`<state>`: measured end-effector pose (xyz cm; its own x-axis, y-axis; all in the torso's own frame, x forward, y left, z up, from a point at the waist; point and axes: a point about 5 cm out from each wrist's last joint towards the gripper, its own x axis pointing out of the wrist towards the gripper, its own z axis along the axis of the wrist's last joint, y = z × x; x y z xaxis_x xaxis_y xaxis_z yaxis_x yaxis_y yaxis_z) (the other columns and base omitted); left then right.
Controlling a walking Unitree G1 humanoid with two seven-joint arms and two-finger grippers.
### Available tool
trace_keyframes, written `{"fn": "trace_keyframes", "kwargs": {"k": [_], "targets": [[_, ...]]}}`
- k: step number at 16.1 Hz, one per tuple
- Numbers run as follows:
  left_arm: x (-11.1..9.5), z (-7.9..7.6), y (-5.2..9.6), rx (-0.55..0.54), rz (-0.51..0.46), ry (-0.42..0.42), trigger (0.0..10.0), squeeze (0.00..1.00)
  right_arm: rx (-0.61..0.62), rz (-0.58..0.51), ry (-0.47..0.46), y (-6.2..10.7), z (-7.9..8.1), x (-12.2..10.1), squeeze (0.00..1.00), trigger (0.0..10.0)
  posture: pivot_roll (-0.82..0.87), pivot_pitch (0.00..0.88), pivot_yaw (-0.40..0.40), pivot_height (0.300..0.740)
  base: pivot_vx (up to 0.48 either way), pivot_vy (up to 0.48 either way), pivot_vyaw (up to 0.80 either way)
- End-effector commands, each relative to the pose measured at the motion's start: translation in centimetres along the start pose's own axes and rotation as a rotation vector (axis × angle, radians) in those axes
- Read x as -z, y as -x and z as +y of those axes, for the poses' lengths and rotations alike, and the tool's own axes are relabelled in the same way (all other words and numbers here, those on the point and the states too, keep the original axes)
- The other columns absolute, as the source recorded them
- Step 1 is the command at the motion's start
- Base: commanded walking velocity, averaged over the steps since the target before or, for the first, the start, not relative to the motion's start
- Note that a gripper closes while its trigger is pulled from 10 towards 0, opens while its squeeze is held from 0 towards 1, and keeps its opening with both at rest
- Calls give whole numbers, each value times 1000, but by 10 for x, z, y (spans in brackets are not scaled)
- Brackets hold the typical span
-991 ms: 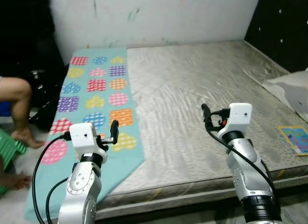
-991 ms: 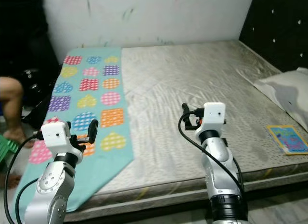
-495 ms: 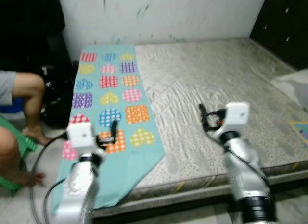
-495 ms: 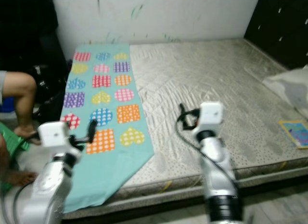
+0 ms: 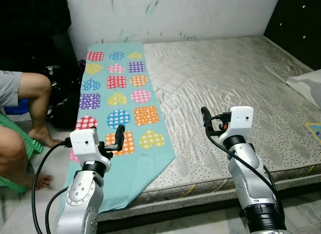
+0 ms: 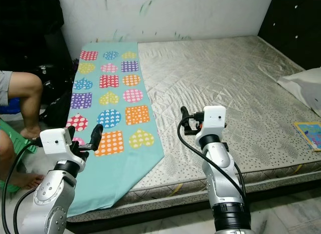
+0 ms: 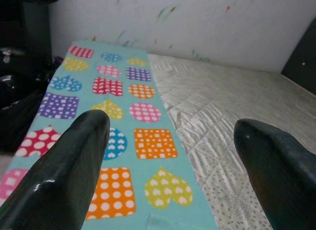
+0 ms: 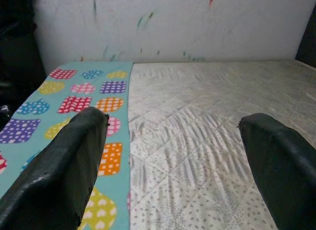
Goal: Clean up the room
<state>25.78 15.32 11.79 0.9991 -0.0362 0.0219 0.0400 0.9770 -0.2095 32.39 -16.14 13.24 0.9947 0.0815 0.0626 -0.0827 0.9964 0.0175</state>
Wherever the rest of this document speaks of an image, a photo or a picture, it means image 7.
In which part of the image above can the teal mat with coloured shapes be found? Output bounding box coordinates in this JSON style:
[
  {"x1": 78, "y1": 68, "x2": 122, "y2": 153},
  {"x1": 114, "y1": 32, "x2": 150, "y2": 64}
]
[{"x1": 0, "y1": 41, "x2": 221, "y2": 230}]

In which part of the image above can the black bag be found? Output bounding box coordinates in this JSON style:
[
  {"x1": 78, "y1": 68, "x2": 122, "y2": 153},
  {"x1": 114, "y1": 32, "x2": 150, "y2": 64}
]
[{"x1": 0, "y1": 47, "x2": 59, "y2": 154}]

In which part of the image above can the dark tufted headboard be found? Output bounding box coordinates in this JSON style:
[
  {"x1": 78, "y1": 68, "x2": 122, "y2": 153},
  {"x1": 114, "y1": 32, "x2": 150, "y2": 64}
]
[{"x1": 280, "y1": 17, "x2": 316, "y2": 96}]

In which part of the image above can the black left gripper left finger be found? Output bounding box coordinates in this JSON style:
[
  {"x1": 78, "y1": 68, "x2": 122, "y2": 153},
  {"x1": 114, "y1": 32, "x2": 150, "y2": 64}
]
[{"x1": 0, "y1": 109, "x2": 111, "y2": 230}]

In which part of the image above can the white dotted quilted mattress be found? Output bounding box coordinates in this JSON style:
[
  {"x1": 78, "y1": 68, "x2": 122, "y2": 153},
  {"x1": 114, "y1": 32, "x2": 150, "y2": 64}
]
[{"x1": 147, "y1": 53, "x2": 316, "y2": 230}]

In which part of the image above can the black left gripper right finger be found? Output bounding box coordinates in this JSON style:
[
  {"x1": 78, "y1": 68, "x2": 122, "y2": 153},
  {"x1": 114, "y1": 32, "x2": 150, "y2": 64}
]
[{"x1": 233, "y1": 118, "x2": 316, "y2": 230}]

